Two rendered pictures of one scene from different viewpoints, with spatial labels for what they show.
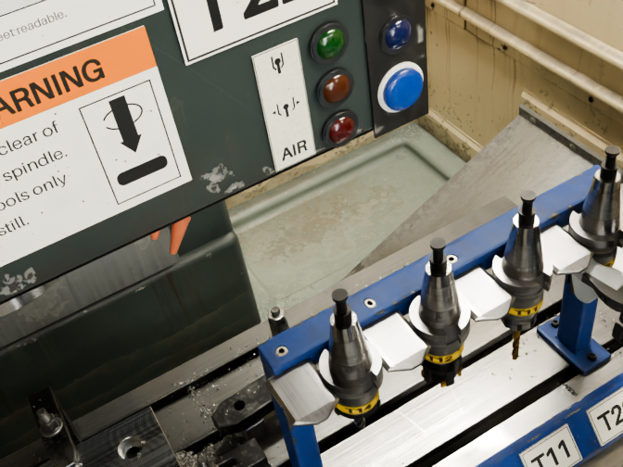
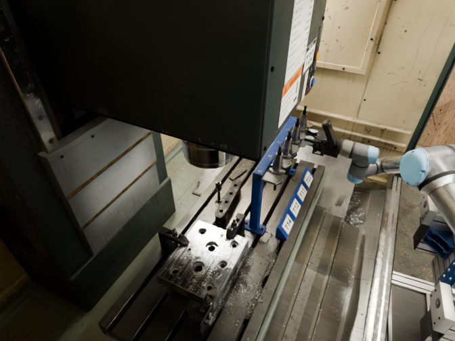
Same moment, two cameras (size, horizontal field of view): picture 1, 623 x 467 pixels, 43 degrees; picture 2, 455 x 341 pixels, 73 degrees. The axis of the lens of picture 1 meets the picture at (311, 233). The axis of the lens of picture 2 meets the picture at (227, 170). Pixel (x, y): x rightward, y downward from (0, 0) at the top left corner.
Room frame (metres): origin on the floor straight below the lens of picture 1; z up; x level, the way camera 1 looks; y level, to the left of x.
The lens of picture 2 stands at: (-0.10, 0.73, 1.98)
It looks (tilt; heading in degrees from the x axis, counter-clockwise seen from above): 40 degrees down; 319
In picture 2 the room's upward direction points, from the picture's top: straight up
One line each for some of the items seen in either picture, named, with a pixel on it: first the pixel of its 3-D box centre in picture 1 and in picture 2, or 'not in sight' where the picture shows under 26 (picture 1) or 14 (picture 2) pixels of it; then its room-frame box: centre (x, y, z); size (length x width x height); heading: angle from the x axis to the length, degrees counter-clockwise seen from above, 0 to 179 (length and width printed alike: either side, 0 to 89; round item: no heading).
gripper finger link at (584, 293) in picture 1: (584, 282); (302, 141); (0.57, -0.30, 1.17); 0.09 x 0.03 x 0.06; 39
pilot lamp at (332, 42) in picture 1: (330, 44); not in sight; (0.42, -0.03, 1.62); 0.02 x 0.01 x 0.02; 113
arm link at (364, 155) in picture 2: not in sight; (363, 153); (0.34, -0.43, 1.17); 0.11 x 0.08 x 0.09; 23
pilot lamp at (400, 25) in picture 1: (398, 34); not in sight; (0.43, -0.08, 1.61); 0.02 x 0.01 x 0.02; 113
